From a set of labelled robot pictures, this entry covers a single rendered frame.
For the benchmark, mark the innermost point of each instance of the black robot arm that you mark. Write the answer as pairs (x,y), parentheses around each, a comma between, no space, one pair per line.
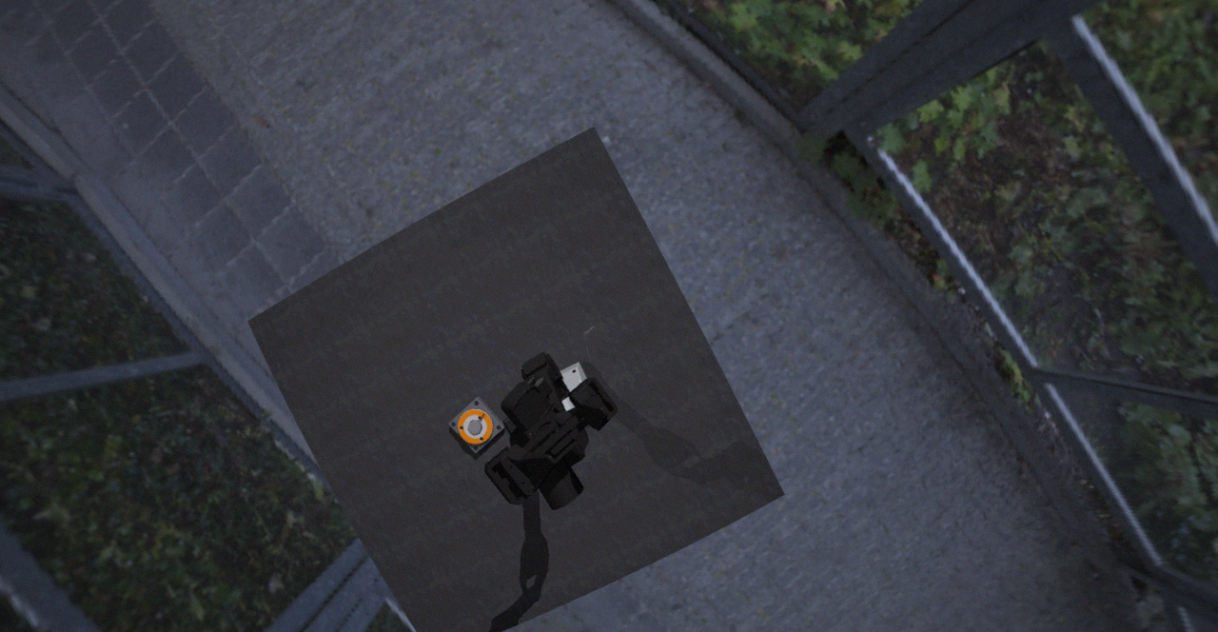
(542,390)

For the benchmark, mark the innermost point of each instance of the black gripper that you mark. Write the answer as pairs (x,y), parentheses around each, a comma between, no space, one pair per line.
(519,471)

